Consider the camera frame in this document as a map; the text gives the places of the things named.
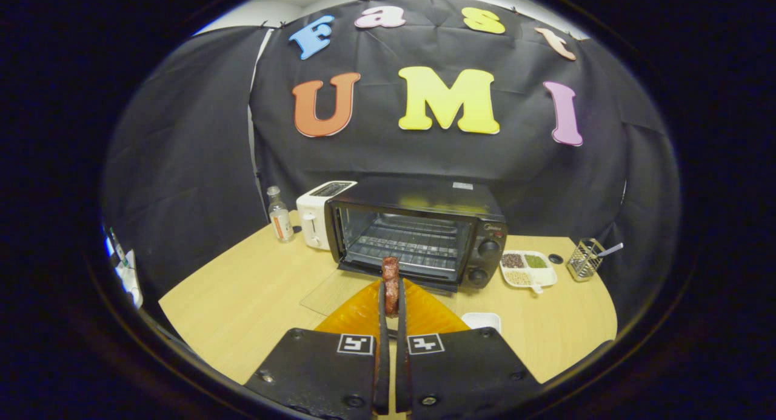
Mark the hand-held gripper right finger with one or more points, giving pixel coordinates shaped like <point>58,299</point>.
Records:
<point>402,359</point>

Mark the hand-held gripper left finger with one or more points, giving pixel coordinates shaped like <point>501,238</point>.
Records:
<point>383,359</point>

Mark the red raw meat steak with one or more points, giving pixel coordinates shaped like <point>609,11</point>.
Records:
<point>391,274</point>

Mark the black toaster oven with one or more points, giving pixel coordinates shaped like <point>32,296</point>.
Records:
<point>424,196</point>

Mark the white bread toaster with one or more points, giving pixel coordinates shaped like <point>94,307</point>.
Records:
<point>312,220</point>

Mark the white rectangular dish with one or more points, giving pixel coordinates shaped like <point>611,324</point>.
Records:
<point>482,322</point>

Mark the white divided condiment dish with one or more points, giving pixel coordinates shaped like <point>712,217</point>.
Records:
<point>542,276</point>

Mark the clear glass bottle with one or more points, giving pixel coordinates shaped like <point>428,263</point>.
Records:
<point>280,223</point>

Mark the small black round lid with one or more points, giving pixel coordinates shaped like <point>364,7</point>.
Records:
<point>555,259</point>

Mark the metal spoon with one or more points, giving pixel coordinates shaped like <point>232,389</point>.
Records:
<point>611,249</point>

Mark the white and blue device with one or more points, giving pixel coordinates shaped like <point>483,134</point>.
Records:
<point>128,280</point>

